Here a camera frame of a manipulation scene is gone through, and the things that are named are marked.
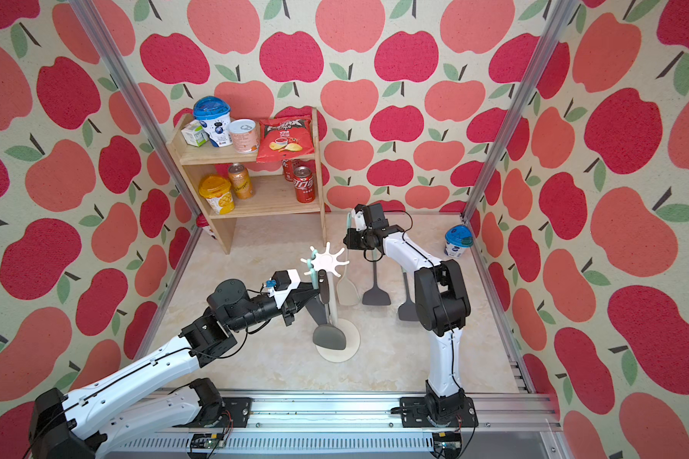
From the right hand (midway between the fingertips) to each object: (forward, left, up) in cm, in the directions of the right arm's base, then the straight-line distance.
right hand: (347, 243), depth 97 cm
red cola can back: (+20, +23, +15) cm, 34 cm away
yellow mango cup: (+1, +40, +20) cm, 45 cm away
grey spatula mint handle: (-18, -21, -12) cm, 30 cm away
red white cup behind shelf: (+7, +56, -1) cm, 57 cm away
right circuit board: (-53, -31, -14) cm, 62 cm away
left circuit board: (-58, +31, -13) cm, 67 cm away
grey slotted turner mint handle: (-13, -11, -11) cm, 20 cm away
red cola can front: (+7, +14, +17) cm, 24 cm away
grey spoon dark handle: (-33, +2, 0) cm, 33 cm away
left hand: (-30, +4, +18) cm, 35 cm away
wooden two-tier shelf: (+11, +28, +10) cm, 32 cm away
